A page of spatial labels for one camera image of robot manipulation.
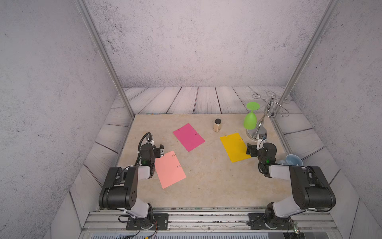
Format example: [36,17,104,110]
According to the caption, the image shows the magenta paper sheet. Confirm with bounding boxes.
[173,123,205,152]

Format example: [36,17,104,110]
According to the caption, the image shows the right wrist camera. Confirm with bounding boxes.
[257,133,267,150]

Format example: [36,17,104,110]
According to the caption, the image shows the left aluminium frame post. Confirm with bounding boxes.
[75,0,135,118]

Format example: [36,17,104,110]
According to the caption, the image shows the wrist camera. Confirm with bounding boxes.
[257,133,267,150]
[153,144,165,158]

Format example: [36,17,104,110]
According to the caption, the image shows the salmon pink paper sheet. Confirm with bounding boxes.
[155,151,186,189]

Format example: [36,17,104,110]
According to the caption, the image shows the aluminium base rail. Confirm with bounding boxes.
[80,207,342,239]

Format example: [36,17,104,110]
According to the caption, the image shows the chrome glass holder stand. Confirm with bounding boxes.
[246,91,290,141]

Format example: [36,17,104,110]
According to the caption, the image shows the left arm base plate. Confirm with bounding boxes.
[126,213,169,231]

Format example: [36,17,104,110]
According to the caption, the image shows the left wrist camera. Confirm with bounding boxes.
[153,144,165,158]

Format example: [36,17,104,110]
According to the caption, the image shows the right aluminium frame post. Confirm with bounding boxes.
[274,0,341,116]

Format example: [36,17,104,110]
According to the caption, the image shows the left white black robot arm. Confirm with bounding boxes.
[98,132,164,224]

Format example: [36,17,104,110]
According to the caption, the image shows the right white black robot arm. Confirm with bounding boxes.
[246,142,336,229]

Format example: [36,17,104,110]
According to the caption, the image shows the yellow paper sheet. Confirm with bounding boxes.
[220,133,251,163]

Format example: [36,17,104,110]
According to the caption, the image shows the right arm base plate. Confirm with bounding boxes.
[247,213,292,230]

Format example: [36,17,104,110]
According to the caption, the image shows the green plastic wine glass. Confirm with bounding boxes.
[243,102,260,130]

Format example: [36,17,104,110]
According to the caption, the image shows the aluminium frame post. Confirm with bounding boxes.
[274,0,341,116]
[75,0,135,118]

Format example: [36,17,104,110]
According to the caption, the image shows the small black-capped bottle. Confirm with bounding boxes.
[213,119,222,132]

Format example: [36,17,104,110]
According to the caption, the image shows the light blue cup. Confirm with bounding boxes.
[278,154,303,166]

